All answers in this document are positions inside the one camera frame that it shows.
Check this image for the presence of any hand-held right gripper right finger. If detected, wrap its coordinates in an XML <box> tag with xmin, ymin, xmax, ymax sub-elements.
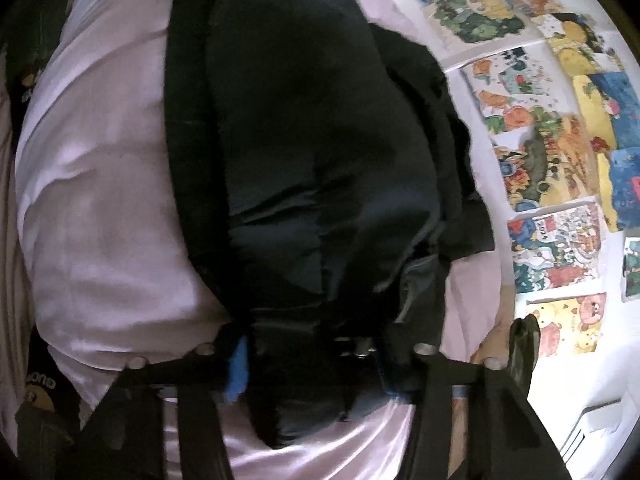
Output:
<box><xmin>375</xmin><ymin>342</ymin><xmax>572</xmax><ymax>480</ymax></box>

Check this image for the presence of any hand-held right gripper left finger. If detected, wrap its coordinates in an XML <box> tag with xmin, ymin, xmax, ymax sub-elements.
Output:
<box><xmin>82</xmin><ymin>335</ymin><xmax>251</xmax><ymax>480</ymax></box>

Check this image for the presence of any black padded jacket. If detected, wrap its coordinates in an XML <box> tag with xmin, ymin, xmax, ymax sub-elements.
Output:
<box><xmin>165</xmin><ymin>0</ymin><xmax>497</xmax><ymax>451</ymax></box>

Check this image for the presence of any camouflage cloth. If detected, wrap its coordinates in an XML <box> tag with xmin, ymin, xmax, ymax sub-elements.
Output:
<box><xmin>509</xmin><ymin>317</ymin><xmax>542</xmax><ymax>397</ymax></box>

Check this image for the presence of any white air conditioner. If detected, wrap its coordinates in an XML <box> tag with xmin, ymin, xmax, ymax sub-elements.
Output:
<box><xmin>557</xmin><ymin>397</ymin><xmax>627</xmax><ymax>468</ymax></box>

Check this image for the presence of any pink bed sheet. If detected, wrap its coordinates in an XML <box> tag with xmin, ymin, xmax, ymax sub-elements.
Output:
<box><xmin>15</xmin><ymin>0</ymin><xmax>517</xmax><ymax>480</ymax></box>

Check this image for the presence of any wooden bed frame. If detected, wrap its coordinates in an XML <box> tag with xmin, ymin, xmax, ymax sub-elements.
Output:
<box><xmin>450</xmin><ymin>327</ymin><xmax>517</xmax><ymax>461</ymax></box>

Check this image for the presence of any group of colourful wall drawings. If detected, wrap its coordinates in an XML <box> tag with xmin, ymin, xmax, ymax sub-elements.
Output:
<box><xmin>400</xmin><ymin>0</ymin><xmax>640</xmax><ymax>357</ymax></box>

